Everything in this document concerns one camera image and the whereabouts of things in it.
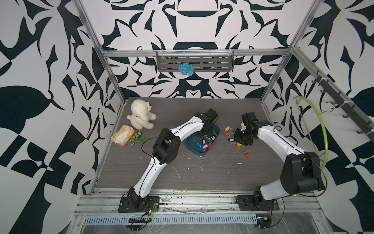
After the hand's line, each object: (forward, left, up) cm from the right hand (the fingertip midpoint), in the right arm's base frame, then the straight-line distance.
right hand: (235, 137), depth 89 cm
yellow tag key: (-2, -3, -6) cm, 7 cm away
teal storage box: (-2, +19, -8) cm, 21 cm away
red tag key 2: (+9, +4, -9) cm, 13 cm away
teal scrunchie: (+34, +29, +24) cm, 51 cm away
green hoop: (-4, -34, +12) cm, 36 cm away
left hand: (+7, +15, -5) cm, 17 cm away
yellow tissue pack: (+4, +70, -4) cm, 70 cm away
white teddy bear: (+11, +57, +6) cm, 59 cm away
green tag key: (+4, +62, -7) cm, 63 cm away
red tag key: (-7, -7, -9) cm, 14 cm away
